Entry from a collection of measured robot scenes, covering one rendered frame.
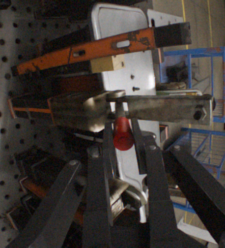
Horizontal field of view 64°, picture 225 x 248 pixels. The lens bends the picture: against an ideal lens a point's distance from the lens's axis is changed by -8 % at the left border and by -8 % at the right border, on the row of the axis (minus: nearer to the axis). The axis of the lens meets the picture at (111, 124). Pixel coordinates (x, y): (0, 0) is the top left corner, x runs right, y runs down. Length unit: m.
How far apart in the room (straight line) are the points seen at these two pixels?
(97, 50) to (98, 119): 0.11
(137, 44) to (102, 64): 0.09
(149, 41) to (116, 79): 0.19
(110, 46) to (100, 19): 0.13
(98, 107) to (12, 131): 0.36
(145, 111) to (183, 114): 0.06
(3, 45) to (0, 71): 0.08
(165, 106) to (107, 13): 0.25
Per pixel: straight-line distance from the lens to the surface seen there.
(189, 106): 0.27
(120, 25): 0.47
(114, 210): 0.38
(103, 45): 0.31
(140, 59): 0.52
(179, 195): 0.75
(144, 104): 0.30
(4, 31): 0.64
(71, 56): 0.37
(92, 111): 0.31
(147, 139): 0.19
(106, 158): 0.17
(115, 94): 0.32
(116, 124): 0.23
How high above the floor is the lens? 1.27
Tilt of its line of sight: 40 degrees down
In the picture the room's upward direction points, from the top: 97 degrees clockwise
